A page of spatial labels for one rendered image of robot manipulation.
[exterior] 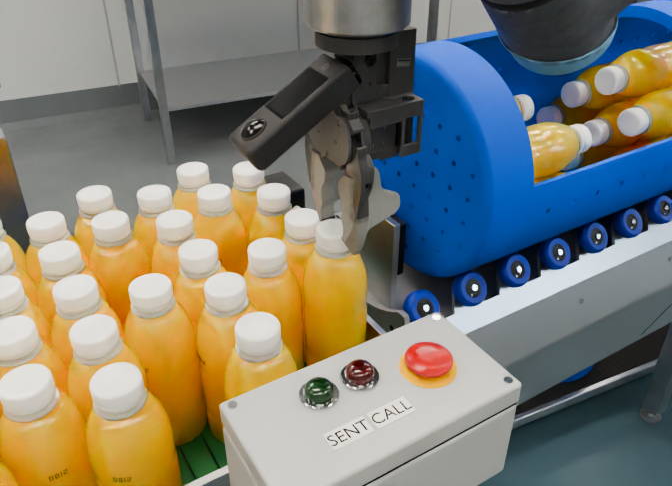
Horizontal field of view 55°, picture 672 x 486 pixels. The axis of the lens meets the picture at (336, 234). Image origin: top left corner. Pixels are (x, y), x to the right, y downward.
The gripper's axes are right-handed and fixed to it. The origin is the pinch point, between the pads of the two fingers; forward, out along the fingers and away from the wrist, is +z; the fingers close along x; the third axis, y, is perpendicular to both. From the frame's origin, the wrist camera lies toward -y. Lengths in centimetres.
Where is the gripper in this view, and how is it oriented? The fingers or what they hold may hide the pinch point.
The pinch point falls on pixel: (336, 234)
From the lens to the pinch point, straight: 64.4
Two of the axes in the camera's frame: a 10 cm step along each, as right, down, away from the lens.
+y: 8.5, -2.8, 4.4
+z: 0.0, 8.4, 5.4
